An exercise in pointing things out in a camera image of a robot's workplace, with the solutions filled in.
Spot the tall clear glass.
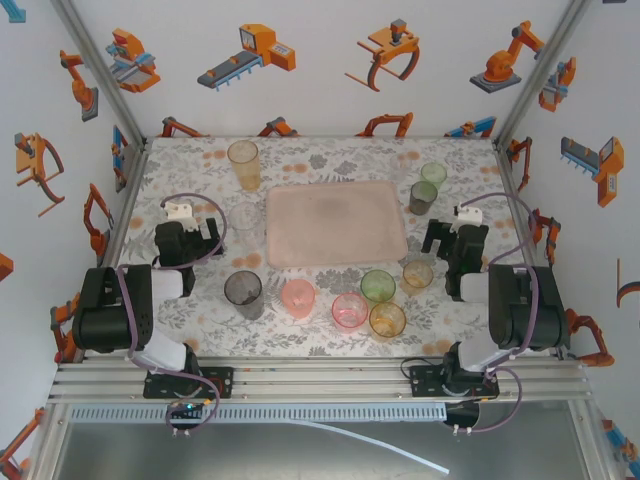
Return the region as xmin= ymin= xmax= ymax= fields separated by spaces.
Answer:
xmin=228 ymin=201 xmax=266 ymax=249

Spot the short grey glass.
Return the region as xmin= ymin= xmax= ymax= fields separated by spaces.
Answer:
xmin=408 ymin=180 xmax=439 ymax=217

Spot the small amber tumbler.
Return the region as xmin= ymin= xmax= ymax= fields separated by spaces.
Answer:
xmin=402 ymin=259 xmax=435 ymax=297

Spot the green transparent cup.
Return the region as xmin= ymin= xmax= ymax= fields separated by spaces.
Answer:
xmin=419 ymin=162 xmax=448 ymax=191
xmin=359 ymin=269 xmax=398 ymax=306

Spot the tall grey glass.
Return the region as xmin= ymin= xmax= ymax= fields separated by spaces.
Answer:
xmin=223 ymin=270 xmax=265 ymax=321

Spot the tall amber glass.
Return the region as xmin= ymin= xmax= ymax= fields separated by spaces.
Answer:
xmin=227 ymin=139 xmax=262 ymax=192

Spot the wide amber tumbler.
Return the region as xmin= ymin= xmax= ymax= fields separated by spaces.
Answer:
xmin=368 ymin=301 xmax=407 ymax=344

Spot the pink textured plastic cup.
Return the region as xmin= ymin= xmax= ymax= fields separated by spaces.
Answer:
xmin=281 ymin=278 xmax=317 ymax=320

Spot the red transparent glass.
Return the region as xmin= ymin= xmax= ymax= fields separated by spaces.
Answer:
xmin=331 ymin=291 xmax=370 ymax=332

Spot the pink plastic tray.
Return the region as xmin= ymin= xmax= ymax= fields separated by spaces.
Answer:
xmin=264 ymin=179 xmax=410 ymax=270

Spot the floral patterned tablecloth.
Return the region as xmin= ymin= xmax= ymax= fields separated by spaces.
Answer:
xmin=93 ymin=135 xmax=557 ymax=359

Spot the small green-lit circuit board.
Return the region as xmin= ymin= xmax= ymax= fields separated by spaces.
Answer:
xmin=166 ymin=399 xmax=207 ymax=420

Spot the grey metal sheet panel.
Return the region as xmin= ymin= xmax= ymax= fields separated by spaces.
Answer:
xmin=49 ymin=419 xmax=609 ymax=480

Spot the thin white plastic strip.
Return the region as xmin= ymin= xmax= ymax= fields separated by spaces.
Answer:
xmin=287 ymin=418 xmax=451 ymax=476

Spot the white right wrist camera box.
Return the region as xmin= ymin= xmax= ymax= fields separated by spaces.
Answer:
xmin=452 ymin=204 xmax=484 ymax=232

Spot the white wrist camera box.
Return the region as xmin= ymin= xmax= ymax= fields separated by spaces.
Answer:
xmin=452 ymin=204 xmax=484 ymax=232
xmin=163 ymin=199 xmax=197 ymax=232

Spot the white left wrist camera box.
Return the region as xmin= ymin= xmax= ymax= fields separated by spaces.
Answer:
xmin=163 ymin=199 xmax=197 ymax=232

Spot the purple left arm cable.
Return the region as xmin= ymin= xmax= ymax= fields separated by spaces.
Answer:
xmin=117 ymin=192 xmax=227 ymax=437

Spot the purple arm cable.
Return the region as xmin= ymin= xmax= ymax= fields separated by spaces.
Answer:
xmin=452 ymin=192 xmax=542 ymax=436
xmin=117 ymin=192 xmax=227 ymax=437

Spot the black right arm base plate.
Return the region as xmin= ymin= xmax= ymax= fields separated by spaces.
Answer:
xmin=409 ymin=364 xmax=501 ymax=401

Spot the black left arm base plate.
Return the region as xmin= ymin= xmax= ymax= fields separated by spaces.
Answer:
xmin=143 ymin=366 xmax=236 ymax=400

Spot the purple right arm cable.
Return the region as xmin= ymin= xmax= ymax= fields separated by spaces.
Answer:
xmin=452 ymin=192 xmax=542 ymax=436

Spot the long aluminium base rail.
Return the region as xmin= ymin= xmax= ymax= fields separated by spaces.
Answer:
xmin=47 ymin=355 xmax=592 ymax=406

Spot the grey slotted cable duct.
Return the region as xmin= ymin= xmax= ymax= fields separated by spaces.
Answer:
xmin=67 ymin=403 xmax=449 ymax=425

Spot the aluminium frame post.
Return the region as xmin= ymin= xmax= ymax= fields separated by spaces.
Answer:
xmin=492 ymin=0 xmax=594 ymax=149
xmin=49 ymin=0 xmax=149 ymax=146

